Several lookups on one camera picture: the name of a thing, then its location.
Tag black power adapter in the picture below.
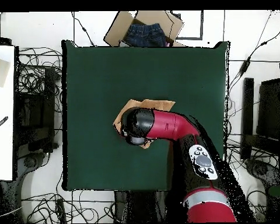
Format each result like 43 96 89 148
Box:
239 56 252 76

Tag white desk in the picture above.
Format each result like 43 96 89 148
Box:
0 44 15 181

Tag open cardboard box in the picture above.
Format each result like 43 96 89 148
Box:
103 10 184 47

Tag dark green table cloth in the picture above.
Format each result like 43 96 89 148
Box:
61 40 230 191

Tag black flat panel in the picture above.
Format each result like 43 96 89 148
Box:
256 78 280 141

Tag black floor cable tangle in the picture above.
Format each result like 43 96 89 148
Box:
223 135 271 222
17 46 63 113
20 191 115 223

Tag blue denim jeans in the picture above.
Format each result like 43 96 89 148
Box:
124 23 167 47

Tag tan terry towel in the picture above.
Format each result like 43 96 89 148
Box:
113 99 176 149

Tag black power strip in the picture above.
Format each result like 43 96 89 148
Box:
55 198 67 223

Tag black cable with inline connector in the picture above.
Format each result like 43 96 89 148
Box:
71 11 96 47

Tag black rectangular post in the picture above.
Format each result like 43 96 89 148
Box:
241 77 255 160

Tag black equipment cart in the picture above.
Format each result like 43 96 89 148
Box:
13 66 60 153

